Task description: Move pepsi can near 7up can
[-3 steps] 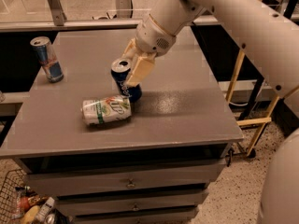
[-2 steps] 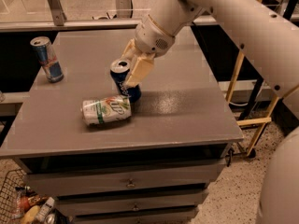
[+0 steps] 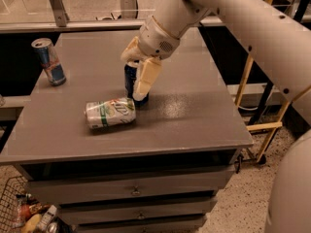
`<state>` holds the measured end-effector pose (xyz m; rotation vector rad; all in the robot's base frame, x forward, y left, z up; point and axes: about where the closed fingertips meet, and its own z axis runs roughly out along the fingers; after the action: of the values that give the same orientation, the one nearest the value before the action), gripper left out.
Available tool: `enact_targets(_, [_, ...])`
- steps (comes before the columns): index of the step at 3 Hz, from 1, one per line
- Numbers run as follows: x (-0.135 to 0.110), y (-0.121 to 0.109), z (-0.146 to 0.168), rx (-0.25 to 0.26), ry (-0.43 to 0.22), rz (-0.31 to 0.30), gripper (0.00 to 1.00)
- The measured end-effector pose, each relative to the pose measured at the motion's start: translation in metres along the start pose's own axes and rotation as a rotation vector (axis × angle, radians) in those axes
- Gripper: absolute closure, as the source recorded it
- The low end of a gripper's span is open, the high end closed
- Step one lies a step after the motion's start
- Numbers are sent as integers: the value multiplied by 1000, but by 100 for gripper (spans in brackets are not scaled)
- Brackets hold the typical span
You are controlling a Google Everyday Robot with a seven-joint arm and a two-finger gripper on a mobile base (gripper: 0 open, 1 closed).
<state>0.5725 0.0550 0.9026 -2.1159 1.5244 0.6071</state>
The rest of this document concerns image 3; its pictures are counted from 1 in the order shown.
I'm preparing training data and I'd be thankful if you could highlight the grey drawer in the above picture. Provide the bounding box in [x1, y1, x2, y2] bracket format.
[25, 165, 234, 205]
[59, 196, 217, 224]
[77, 214, 206, 233]

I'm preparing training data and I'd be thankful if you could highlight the grey drawer cabinet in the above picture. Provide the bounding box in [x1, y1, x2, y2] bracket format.
[0, 27, 255, 233]

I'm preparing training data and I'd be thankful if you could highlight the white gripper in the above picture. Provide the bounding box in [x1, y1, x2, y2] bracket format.
[121, 17, 180, 101]

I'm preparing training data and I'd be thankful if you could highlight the yellow fruit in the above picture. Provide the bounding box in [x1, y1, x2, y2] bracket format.
[20, 214, 42, 233]

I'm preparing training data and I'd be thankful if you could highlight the top grey drawer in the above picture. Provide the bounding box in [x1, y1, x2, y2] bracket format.
[25, 165, 234, 205]

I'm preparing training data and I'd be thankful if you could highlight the blue pepsi can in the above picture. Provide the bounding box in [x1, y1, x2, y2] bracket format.
[124, 65, 149, 107]

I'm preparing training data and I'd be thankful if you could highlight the middle grey drawer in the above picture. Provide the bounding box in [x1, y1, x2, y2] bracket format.
[59, 196, 217, 224]

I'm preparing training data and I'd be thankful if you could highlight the wire basket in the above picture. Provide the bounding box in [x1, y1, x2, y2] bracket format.
[0, 176, 26, 233]

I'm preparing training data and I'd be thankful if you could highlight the yellow wooden frame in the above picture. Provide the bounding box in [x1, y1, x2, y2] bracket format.
[233, 0, 293, 164]

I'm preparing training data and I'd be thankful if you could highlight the blue silver red bull can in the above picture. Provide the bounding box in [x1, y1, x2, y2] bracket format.
[31, 38, 66, 86]

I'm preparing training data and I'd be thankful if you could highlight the white green 7up can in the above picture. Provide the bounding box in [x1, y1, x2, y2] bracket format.
[85, 97, 136, 129]

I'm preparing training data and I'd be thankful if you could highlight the grey metal railing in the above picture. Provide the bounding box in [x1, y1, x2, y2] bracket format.
[0, 0, 311, 35]

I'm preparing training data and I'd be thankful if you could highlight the white snack packet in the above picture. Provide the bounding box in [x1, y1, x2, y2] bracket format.
[34, 205, 57, 233]

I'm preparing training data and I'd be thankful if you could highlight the bottom grey drawer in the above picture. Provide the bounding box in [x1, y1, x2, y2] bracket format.
[77, 214, 206, 233]

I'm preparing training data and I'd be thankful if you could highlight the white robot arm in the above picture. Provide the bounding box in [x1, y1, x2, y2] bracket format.
[121, 0, 311, 233]

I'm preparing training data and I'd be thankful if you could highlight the red snack packet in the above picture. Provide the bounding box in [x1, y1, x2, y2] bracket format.
[13, 194, 50, 228]

